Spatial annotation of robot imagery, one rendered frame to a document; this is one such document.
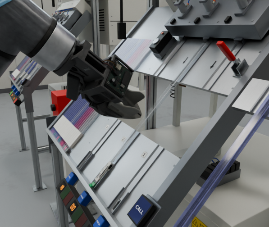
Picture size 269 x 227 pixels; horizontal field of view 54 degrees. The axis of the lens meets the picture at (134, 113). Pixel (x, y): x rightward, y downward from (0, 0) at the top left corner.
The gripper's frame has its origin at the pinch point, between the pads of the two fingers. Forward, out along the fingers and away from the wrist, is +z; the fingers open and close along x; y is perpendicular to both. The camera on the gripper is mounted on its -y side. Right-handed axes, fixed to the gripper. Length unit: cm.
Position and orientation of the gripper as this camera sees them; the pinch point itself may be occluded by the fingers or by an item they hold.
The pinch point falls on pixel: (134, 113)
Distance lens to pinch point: 58.0
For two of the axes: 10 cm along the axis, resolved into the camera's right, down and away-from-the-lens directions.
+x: 3.0, -8.6, 4.1
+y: 6.7, -1.1, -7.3
